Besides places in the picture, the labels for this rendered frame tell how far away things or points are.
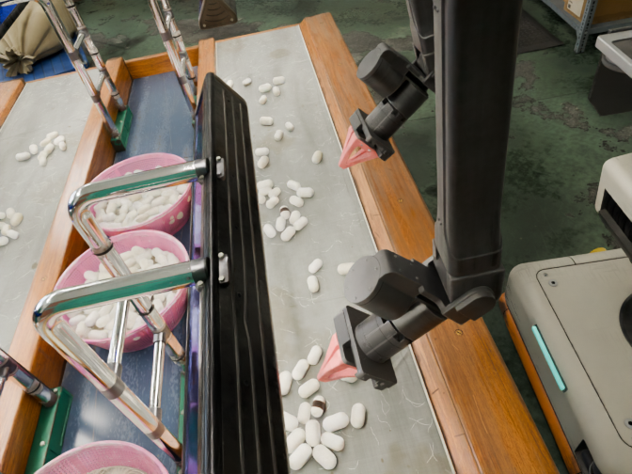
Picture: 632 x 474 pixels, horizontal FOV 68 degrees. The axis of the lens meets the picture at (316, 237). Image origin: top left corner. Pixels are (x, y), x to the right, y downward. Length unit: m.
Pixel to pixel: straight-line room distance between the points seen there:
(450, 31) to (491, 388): 0.51
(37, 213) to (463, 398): 1.03
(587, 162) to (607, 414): 1.33
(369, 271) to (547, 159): 1.90
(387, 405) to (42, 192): 1.00
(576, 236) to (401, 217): 1.20
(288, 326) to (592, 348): 0.84
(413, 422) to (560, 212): 1.52
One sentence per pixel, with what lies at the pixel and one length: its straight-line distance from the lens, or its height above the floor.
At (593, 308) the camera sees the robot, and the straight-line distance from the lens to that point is 1.47.
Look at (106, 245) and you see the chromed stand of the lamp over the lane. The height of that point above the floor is 1.04.
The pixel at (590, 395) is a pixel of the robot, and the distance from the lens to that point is 1.33.
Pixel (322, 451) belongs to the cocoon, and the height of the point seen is 0.76.
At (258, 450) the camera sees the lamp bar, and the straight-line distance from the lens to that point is 0.36.
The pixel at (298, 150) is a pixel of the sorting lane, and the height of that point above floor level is 0.74.
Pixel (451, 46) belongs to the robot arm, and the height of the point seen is 1.25.
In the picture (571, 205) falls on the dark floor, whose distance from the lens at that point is 2.15.
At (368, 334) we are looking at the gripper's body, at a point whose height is 0.91.
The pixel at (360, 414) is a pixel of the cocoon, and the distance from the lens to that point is 0.71.
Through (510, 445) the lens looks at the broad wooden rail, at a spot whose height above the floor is 0.76.
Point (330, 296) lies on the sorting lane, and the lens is 0.84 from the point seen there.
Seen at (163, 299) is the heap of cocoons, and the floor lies 0.74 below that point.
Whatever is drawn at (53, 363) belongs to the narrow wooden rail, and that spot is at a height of 0.71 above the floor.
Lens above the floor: 1.41
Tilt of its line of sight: 46 degrees down
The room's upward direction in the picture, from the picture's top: 12 degrees counter-clockwise
